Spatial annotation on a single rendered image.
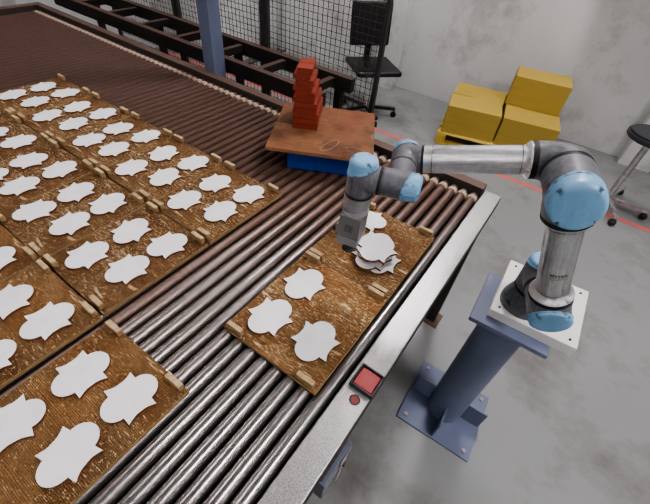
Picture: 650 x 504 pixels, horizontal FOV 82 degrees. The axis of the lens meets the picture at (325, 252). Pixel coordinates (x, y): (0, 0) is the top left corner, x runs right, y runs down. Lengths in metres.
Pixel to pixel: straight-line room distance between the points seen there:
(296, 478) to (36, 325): 0.85
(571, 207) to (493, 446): 1.53
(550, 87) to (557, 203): 3.65
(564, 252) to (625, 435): 1.72
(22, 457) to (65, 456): 0.10
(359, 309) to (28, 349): 0.96
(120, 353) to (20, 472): 0.32
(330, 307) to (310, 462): 0.46
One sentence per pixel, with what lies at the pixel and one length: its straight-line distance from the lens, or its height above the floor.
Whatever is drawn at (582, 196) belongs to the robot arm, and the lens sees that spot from 0.96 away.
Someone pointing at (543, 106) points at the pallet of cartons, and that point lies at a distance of 4.63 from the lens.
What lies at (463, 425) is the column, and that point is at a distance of 2.22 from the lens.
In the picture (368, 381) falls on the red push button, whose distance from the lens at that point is 1.13.
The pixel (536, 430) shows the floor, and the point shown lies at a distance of 2.41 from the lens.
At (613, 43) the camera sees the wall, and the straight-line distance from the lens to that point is 5.09.
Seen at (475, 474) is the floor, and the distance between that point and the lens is 2.17.
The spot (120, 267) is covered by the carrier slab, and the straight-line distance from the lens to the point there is 1.43.
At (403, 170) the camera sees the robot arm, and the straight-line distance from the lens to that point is 0.99.
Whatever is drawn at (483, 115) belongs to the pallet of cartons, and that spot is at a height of 0.39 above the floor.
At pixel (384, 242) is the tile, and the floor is 0.99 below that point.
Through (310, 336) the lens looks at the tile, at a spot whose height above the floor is 0.95.
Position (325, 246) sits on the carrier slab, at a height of 0.94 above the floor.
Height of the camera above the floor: 1.92
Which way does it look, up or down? 45 degrees down
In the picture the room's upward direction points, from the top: 7 degrees clockwise
